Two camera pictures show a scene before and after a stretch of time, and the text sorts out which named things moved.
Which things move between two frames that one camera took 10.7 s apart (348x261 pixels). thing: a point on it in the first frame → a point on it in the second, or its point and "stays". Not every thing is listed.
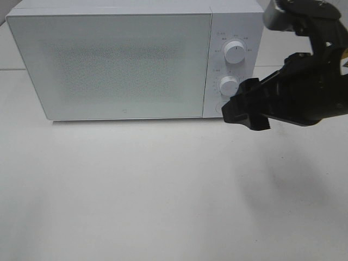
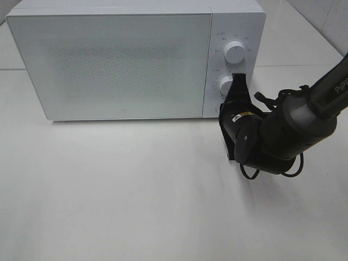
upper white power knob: (234, 52) stays
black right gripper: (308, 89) → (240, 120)
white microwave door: (116, 66) stays
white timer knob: (228, 86) stays
